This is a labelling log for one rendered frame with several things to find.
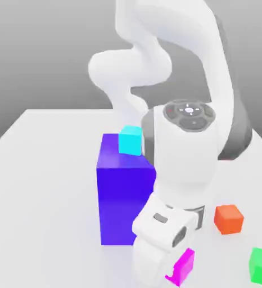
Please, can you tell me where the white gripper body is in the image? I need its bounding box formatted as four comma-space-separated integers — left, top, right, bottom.
132, 237, 182, 288

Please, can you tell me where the small magenta cube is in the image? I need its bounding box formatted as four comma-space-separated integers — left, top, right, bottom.
164, 247, 196, 287

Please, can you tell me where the small cyan cube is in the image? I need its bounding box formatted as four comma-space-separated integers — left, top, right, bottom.
118, 125, 144, 157

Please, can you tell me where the small orange cube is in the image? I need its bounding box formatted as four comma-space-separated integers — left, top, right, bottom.
213, 204, 245, 236

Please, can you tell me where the large blue box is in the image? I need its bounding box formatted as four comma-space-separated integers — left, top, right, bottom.
96, 133, 157, 246

